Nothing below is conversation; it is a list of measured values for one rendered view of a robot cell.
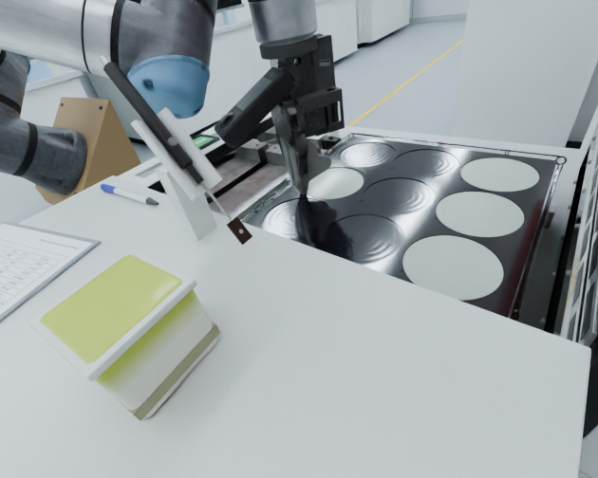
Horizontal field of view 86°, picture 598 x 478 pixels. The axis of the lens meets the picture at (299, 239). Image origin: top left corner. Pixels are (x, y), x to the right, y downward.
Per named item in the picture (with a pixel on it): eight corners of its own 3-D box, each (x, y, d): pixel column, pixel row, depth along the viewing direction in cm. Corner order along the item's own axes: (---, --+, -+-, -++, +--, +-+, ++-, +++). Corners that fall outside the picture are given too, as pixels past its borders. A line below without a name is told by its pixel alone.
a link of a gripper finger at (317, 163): (338, 192, 51) (332, 135, 45) (304, 204, 49) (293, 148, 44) (328, 184, 53) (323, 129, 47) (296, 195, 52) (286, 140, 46)
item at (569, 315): (588, 177, 52) (614, 119, 46) (542, 422, 27) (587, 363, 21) (573, 175, 53) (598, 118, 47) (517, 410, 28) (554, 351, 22)
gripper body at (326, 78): (345, 133, 45) (339, 32, 37) (289, 152, 43) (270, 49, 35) (322, 119, 50) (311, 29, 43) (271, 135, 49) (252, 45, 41)
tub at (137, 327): (227, 338, 25) (195, 277, 20) (146, 431, 20) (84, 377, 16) (167, 304, 28) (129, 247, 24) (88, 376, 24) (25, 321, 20)
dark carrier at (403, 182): (556, 164, 48) (557, 160, 48) (501, 336, 29) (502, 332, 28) (353, 138, 67) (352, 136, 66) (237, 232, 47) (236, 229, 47)
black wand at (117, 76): (94, 64, 27) (95, 54, 26) (109, 60, 28) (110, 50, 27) (240, 246, 31) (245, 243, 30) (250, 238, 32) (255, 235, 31)
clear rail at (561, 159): (565, 163, 48) (569, 155, 48) (564, 167, 48) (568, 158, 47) (350, 137, 69) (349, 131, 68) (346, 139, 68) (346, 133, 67)
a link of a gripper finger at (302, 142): (312, 176, 46) (303, 115, 40) (303, 180, 45) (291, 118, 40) (300, 165, 49) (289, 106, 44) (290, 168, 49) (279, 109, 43)
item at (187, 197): (243, 232, 35) (200, 108, 27) (216, 254, 33) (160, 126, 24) (207, 219, 38) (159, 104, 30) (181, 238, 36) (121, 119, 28)
